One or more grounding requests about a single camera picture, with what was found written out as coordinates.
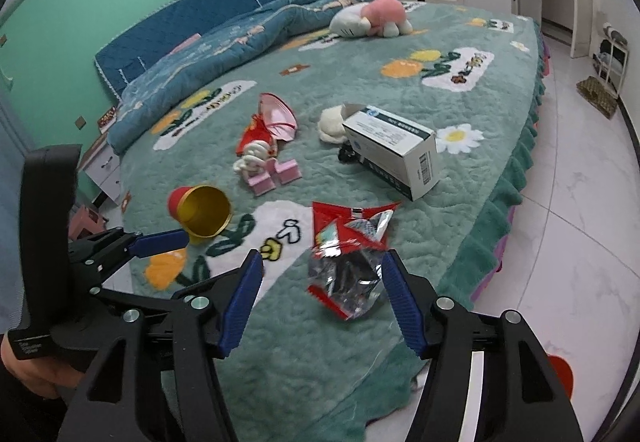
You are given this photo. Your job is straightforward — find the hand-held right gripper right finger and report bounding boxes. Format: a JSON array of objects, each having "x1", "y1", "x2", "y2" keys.
[{"x1": 382, "y1": 249, "x2": 583, "y2": 442}]

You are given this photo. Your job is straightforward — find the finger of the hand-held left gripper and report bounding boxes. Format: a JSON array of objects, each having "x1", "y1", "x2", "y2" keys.
[
  {"x1": 69, "y1": 227, "x2": 190, "y2": 279},
  {"x1": 90, "y1": 262, "x2": 246, "y2": 317}
]

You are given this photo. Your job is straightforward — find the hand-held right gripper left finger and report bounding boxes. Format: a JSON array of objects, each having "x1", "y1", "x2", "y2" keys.
[{"x1": 62, "y1": 249, "x2": 264, "y2": 442}]

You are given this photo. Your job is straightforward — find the red gold paper cup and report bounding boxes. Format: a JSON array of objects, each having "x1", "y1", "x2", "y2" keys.
[{"x1": 167, "y1": 185, "x2": 234, "y2": 245}]

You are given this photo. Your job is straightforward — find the red clear snack wrapper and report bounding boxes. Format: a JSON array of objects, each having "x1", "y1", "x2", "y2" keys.
[{"x1": 306, "y1": 201, "x2": 403, "y2": 321}]

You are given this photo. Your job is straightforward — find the person's left hand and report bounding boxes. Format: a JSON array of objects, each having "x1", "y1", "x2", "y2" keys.
[{"x1": 0, "y1": 336, "x2": 77, "y2": 399}]

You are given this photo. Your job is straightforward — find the pink stool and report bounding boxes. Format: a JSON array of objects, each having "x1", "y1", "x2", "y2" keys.
[{"x1": 67, "y1": 204, "x2": 109, "y2": 241}]

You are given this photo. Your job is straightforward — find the white nightstand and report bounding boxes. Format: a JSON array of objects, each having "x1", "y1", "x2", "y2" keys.
[{"x1": 80, "y1": 134, "x2": 124, "y2": 209}]

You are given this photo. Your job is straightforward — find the purple bed skirt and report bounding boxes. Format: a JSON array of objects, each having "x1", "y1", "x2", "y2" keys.
[{"x1": 470, "y1": 46, "x2": 551, "y2": 299}]

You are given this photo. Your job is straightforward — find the red book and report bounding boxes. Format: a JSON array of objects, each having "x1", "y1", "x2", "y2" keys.
[{"x1": 95, "y1": 104, "x2": 121, "y2": 133}]

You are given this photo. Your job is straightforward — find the red packet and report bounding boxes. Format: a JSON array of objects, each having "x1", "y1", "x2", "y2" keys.
[{"x1": 236, "y1": 114, "x2": 279, "y2": 157}]

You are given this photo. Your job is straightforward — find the green floral bedspread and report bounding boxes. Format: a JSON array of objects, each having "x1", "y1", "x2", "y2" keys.
[{"x1": 107, "y1": 2, "x2": 548, "y2": 442}]

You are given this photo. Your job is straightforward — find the white pink toy figure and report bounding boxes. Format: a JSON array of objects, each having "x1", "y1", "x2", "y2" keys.
[{"x1": 232, "y1": 144, "x2": 303, "y2": 197}]

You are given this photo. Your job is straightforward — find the small black object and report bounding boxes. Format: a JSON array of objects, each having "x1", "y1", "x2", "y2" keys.
[{"x1": 336, "y1": 146, "x2": 366, "y2": 165}]

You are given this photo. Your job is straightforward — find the white cardboard box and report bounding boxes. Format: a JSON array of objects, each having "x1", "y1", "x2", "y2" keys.
[{"x1": 341, "y1": 102, "x2": 437, "y2": 201}]

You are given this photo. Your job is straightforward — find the red round object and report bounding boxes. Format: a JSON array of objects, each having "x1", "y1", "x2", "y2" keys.
[{"x1": 545, "y1": 353, "x2": 576, "y2": 398}]

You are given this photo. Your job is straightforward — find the white plush ball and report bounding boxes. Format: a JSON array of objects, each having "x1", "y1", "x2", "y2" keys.
[{"x1": 318, "y1": 104, "x2": 362, "y2": 145}]

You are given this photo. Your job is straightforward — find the pink pillow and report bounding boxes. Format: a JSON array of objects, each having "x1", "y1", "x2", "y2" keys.
[{"x1": 170, "y1": 34, "x2": 202, "y2": 55}]

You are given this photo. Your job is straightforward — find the blue patterned quilt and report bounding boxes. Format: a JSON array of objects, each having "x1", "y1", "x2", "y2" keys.
[{"x1": 107, "y1": 0, "x2": 396, "y2": 153}]

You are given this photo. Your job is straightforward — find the blue padded headboard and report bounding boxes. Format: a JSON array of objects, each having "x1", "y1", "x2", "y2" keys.
[{"x1": 94, "y1": 0, "x2": 287, "y2": 98}]

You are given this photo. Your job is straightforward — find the brown doormat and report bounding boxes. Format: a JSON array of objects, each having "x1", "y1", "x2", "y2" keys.
[{"x1": 575, "y1": 76, "x2": 621, "y2": 121}]

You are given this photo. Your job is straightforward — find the pink white plush toy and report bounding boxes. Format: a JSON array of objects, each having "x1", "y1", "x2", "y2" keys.
[{"x1": 329, "y1": 0, "x2": 414, "y2": 40}]

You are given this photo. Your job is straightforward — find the white shoe rack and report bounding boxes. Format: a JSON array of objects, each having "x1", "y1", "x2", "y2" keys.
[{"x1": 592, "y1": 22, "x2": 630, "y2": 98}]

